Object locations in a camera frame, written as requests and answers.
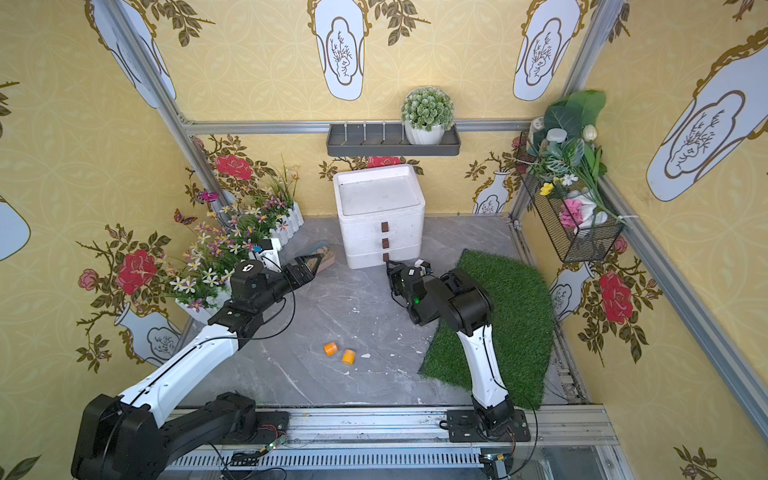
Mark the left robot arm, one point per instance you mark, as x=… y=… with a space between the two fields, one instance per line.
x=133 y=435

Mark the white three-drawer cabinet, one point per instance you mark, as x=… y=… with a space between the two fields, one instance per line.
x=381 y=214

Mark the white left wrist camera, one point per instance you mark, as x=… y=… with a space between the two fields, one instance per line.
x=267 y=251

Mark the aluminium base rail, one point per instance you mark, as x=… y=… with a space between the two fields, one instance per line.
x=554 y=442

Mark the potted green succulent white pot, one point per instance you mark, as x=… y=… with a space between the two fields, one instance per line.
x=427 y=114

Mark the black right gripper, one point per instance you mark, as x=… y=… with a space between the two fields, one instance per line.
x=398 y=279

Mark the white picket fence flower planter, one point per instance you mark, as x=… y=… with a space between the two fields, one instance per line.
x=201 y=283

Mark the grey wall shelf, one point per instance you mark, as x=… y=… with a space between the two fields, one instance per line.
x=353 y=139

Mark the artificial plants in basket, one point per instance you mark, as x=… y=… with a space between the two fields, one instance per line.
x=568 y=162

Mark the green artificial grass mat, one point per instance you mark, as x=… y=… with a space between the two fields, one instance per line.
x=522 y=323

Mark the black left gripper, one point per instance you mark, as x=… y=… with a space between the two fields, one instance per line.
x=294 y=270

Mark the orange paint can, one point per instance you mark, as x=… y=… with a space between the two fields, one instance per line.
x=331 y=349

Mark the pink tray with sand and stones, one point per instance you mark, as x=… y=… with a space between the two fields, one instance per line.
x=327 y=256

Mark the black wire wall basket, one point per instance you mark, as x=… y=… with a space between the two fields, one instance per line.
x=570 y=248

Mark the yellow-orange paint can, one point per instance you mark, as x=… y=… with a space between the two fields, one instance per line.
x=348 y=357

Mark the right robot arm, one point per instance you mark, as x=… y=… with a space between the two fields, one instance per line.
x=465 y=306

